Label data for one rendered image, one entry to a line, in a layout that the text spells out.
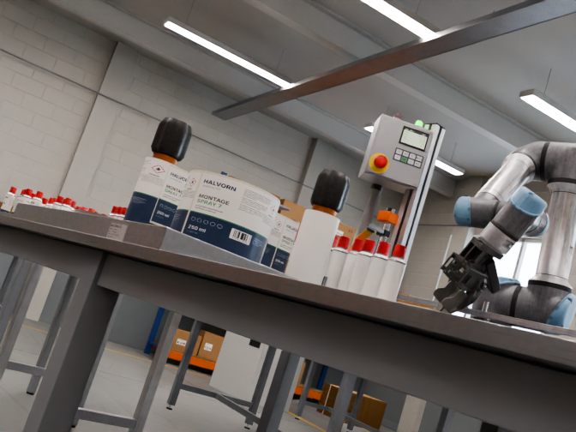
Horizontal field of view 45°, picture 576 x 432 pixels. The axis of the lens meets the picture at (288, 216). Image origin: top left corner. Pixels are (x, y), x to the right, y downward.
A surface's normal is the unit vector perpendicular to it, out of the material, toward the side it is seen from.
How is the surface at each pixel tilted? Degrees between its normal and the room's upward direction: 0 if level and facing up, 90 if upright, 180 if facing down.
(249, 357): 90
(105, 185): 90
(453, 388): 90
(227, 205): 90
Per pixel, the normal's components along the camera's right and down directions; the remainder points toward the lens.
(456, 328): -0.72, -0.34
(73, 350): 0.62, 0.07
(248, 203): 0.41, -0.03
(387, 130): 0.10, -0.14
